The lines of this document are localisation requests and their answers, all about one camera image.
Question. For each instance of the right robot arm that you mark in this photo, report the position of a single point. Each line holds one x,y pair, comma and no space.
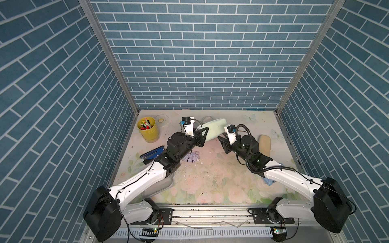
325,201

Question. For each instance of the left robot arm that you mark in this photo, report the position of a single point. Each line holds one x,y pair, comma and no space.
109,207

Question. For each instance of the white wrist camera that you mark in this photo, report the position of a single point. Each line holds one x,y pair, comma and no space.
186,125
231,133

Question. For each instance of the blue umbrella case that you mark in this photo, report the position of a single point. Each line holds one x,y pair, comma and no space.
207,119

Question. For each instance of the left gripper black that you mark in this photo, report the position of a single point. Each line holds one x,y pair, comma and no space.
197,139

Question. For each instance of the mint green umbrella case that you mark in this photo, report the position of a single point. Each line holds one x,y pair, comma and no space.
216,128

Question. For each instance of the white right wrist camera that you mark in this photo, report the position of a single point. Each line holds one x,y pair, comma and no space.
231,133

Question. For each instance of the beige umbrella case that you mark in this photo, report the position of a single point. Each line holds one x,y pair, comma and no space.
265,145

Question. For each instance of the yellow cup with markers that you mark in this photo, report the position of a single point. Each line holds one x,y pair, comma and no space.
148,128

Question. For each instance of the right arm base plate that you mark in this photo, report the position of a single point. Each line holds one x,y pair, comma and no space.
268,216

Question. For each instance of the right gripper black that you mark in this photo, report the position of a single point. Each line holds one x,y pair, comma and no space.
226,145

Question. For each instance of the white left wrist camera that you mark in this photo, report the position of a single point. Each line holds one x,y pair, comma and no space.
186,125

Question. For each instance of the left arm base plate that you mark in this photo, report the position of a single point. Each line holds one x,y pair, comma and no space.
163,216

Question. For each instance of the clear tape roll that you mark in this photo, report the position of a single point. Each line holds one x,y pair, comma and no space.
162,120

